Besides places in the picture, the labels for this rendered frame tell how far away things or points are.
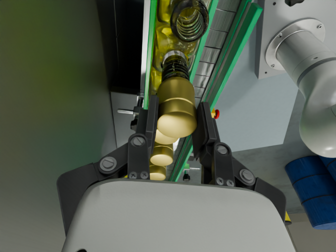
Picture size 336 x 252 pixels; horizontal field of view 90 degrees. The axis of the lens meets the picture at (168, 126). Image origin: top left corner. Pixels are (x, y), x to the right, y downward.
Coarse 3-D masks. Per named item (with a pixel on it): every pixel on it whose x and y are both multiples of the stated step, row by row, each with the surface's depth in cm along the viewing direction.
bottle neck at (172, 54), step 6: (168, 54) 19; (174, 54) 18; (180, 54) 19; (162, 60) 20; (168, 60) 18; (174, 60) 18; (180, 60) 18; (186, 60) 20; (168, 66) 17; (174, 66) 17; (180, 66) 17; (186, 66) 18; (162, 72) 18; (168, 72) 16; (174, 72) 16; (180, 72) 16; (186, 72) 17; (162, 78) 17; (186, 78) 16
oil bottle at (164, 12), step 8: (160, 0) 16; (168, 0) 16; (208, 0) 16; (160, 8) 17; (168, 8) 16; (192, 8) 18; (208, 8) 17; (160, 16) 17; (168, 16) 17; (184, 16) 19; (168, 24) 18
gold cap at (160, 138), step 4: (156, 128) 19; (156, 132) 19; (156, 136) 20; (160, 136) 20; (164, 136) 20; (156, 140) 21; (160, 140) 21; (164, 140) 21; (168, 140) 21; (172, 140) 21; (176, 140) 21
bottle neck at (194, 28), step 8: (176, 0) 13; (184, 0) 12; (192, 0) 12; (200, 0) 12; (176, 8) 12; (184, 8) 12; (200, 8) 12; (176, 16) 12; (192, 16) 16; (200, 16) 13; (208, 16) 12; (176, 24) 13; (184, 24) 15; (192, 24) 15; (200, 24) 13; (176, 32) 13; (184, 32) 14; (192, 32) 14; (200, 32) 13; (184, 40) 14; (192, 40) 14
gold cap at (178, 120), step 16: (176, 80) 15; (160, 96) 14; (176, 96) 13; (192, 96) 14; (160, 112) 13; (176, 112) 12; (192, 112) 13; (160, 128) 14; (176, 128) 14; (192, 128) 14
